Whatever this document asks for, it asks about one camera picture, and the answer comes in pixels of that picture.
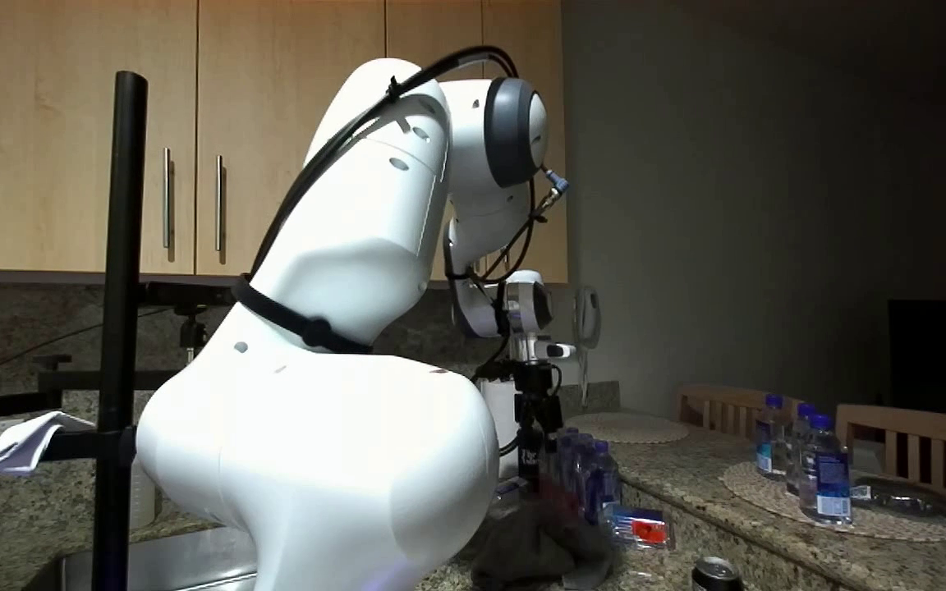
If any grey towel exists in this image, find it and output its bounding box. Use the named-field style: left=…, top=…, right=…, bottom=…
left=471, top=497, right=615, bottom=591

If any round woven placemat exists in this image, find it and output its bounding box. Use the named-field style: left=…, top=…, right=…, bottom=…
left=566, top=411, right=691, bottom=445
left=719, top=459, right=946, bottom=543

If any pack of water bottles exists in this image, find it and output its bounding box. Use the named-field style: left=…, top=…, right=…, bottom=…
left=537, top=427, right=623, bottom=528

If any red and blue packet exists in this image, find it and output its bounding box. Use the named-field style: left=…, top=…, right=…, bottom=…
left=609, top=506, right=676, bottom=550

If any wooden chair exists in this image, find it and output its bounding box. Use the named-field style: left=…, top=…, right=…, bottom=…
left=676, top=383, right=807, bottom=442
left=835, top=403, right=946, bottom=502

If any water bottle blue label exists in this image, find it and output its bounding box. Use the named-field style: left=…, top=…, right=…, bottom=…
left=786, top=402, right=819, bottom=498
left=799, top=413, right=854, bottom=526
left=755, top=394, right=789, bottom=481

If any drink can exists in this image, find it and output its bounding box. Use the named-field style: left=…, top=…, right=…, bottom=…
left=691, top=556, right=746, bottom=591

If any wooden cabinet door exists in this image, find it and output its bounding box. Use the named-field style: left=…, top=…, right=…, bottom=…
left=385, top=0, right=484, bottom=282
left=481, top=0, right=570, bottom=286
left=0, top=0, right=198, bottom=277
left=196, top=0, right=387, bottom=277

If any steel sink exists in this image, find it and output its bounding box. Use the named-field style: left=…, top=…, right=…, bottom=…
left=24, top=525, right=260, bottom=591

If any white plastic jug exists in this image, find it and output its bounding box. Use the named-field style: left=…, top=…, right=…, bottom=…
left=130, top=456, right=163, bottom=531

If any dark screen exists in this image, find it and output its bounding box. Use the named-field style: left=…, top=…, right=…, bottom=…
left=887, top=299, right=946, bottom=421

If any black stand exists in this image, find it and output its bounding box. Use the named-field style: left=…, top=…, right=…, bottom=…
left=0, top=71, right=237, bottom=591

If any white cloth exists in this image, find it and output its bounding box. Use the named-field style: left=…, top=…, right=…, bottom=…
left=0, top=410, right=97, bottom=478

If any white wall phone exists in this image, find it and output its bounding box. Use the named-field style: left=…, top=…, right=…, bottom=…
left=573, top=284, right=603, bottom=411

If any black cable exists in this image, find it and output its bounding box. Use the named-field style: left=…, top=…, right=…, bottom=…
left=0, top=307, right=172, bottom=384

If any wooden wall cabinet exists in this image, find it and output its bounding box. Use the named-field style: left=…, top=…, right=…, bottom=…
left=0, top=0, right=570, bottom=286

